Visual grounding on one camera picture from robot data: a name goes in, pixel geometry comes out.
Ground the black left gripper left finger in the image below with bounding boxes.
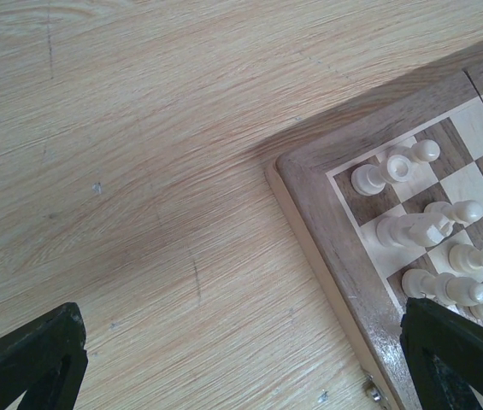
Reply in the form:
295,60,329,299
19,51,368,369
0,302,88,409

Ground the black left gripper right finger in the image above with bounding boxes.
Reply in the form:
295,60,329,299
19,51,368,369
400,298,483,409

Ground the wooden chess board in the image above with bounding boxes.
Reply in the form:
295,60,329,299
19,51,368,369
267,42,483,409

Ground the white bishop chess piece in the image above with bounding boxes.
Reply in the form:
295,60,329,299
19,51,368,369
402,269,483,307

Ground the white knight chess piece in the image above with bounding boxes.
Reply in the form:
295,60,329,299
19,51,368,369
376,213,453,248

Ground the white rook chess piece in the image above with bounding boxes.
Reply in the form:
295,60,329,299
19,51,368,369
350,155,414,196

